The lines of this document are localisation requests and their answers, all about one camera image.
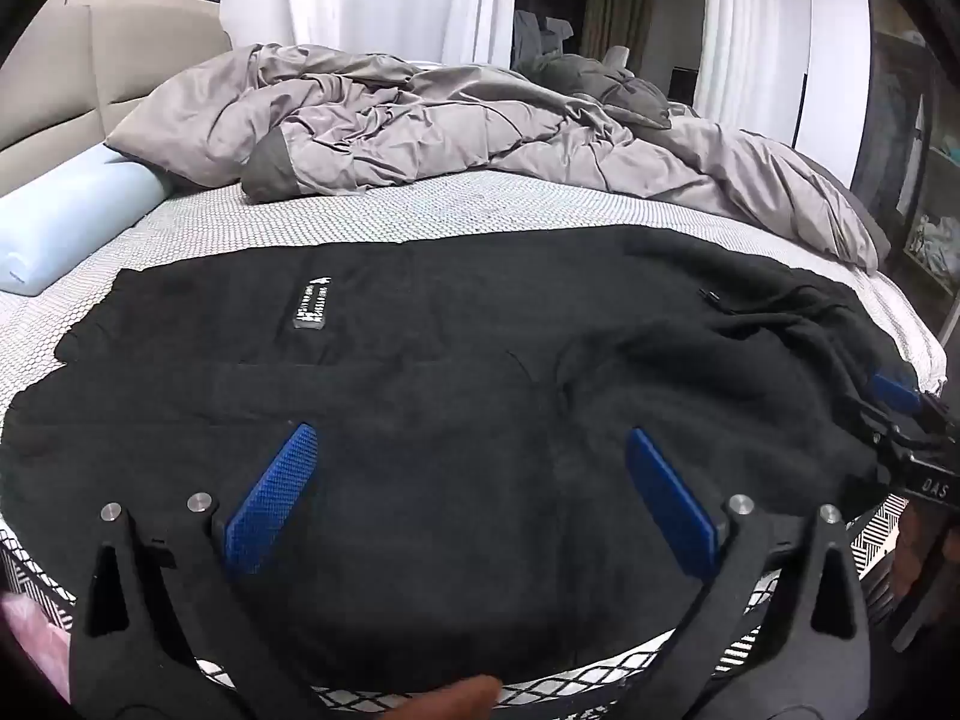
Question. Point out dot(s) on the beige padded headboard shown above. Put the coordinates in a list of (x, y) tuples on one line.
[(75, 75)]

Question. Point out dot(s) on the person's right hand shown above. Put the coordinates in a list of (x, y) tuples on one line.
[(906, 547)]

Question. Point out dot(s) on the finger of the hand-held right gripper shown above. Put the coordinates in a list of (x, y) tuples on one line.
[(885, 427), (896, 390)]

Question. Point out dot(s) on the dark grey blanket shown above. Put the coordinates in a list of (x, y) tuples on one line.
[(600, 86)]

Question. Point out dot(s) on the person's left hand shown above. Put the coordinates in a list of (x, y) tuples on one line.
[(450, 701)]

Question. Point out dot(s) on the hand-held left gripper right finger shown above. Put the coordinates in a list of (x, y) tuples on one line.
[(667, 502)]

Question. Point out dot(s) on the bed with honeycomb sheet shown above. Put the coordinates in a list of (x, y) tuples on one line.
[(450, 202)]

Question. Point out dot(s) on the light blue pillow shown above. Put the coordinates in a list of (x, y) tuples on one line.
[(67, 217)]

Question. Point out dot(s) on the metal storage rack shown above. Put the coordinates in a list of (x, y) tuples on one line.
[(911, 165)]

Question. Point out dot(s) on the black pants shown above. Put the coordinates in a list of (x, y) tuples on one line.
[(450, 390)]

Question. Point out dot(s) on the hanging grey clothes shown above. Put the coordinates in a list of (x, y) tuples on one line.
[(540, 34)]

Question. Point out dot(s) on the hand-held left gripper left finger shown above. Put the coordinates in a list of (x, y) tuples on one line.
[(274, 487)]

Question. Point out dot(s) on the grey quilted duvet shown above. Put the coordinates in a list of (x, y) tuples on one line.
[(450, 120)]

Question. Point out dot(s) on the pink cloth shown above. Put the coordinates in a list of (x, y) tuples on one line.
[(34, 645)]

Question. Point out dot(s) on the brown curtain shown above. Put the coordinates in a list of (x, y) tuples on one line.
[(619, 7)]

